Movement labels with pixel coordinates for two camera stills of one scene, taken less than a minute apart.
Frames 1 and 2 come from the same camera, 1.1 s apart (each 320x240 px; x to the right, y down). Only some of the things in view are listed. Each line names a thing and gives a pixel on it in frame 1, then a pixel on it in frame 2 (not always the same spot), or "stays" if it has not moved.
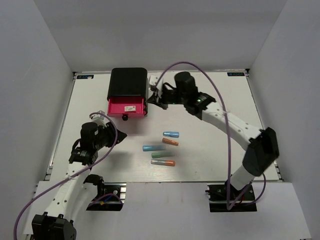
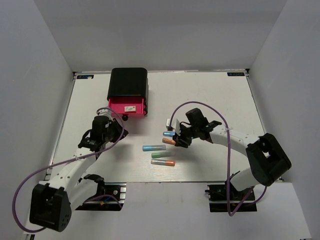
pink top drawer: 116,107 stays
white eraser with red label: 130,108 stays
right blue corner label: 235,74 stays
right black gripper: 153,100 to 181,141
